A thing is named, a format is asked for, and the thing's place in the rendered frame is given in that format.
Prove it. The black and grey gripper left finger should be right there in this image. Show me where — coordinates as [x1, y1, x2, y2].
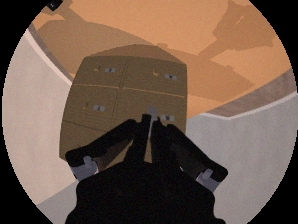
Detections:
[65, 106, 152, 198]

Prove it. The small tan wooden chest of drawers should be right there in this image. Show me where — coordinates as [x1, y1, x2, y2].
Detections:
[59, 56, 188, 162]

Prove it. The brown drawer front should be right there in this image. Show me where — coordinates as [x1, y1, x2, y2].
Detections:
[61, 123, 104, 158]
[74, 57, 128, 88]
[64, 87, 118, 131]
[110, 141, 152, 167]
[122, 58, 185, 98]
[114, 91, 185, 132]

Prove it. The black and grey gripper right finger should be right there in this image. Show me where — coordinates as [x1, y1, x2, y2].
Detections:
[149, 107, 228, 201]

